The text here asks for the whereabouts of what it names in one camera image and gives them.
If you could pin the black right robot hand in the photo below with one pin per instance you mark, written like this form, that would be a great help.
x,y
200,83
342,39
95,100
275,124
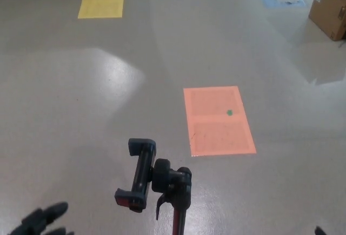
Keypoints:
x,y
320,231

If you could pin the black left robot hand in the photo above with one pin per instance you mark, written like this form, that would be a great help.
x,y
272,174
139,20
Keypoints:
x,y
43,216

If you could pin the black phone stand tripod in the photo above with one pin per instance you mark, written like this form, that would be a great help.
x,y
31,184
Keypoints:
x,y
162,175

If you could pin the small green sticker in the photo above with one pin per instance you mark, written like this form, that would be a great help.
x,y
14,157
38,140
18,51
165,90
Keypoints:
x,y
229,112

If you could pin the brown cardboard box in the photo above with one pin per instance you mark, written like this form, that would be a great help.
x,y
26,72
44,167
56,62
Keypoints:
x,y
328,10

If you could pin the yellow paper sheet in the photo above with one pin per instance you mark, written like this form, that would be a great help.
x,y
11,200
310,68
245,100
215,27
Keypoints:
x,y
102,1

